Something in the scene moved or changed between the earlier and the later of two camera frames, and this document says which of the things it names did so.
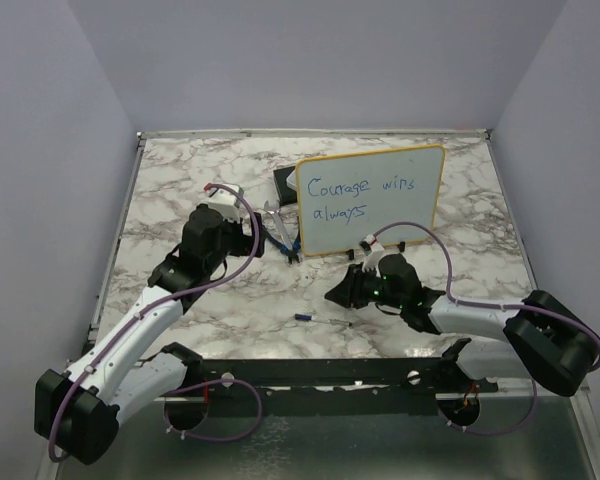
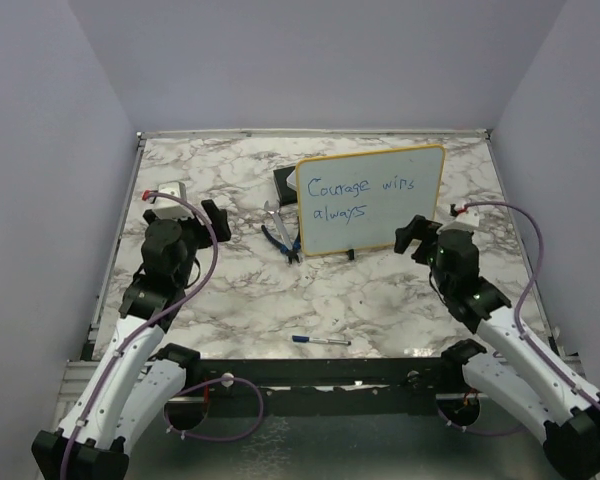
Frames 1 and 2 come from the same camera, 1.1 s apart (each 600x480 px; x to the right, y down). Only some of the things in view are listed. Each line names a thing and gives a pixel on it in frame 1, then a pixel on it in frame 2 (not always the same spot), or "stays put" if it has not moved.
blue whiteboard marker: x=311 y=317 → x=298 y=338
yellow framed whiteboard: x=341 y=198 stays put
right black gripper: x=349 y=291 → x=417 y=228
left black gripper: x=245 y=242 → x=218 y=219
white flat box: x=291 y=181 stays put
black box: x=285 y=193 stays put
